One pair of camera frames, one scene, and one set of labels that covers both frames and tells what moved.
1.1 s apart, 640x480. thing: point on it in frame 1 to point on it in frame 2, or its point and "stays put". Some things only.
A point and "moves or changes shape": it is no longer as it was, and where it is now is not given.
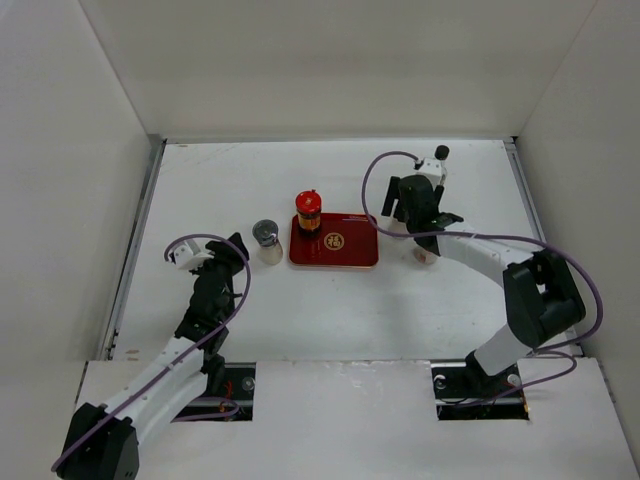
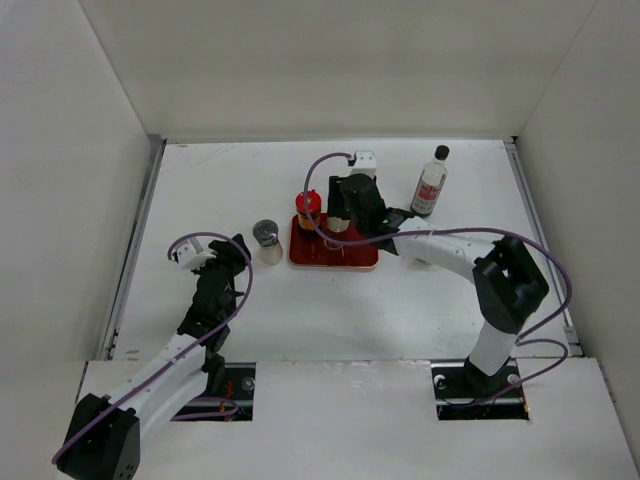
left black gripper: x=224 y=255 stays put
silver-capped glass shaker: x=266 y=232 stays put
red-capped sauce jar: x=308 y=211 stays put
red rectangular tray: x=346 y=240 stays put
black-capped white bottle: x=394 y=226 moves or changes shape
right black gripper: x=394 y=193 to x=336 y=192
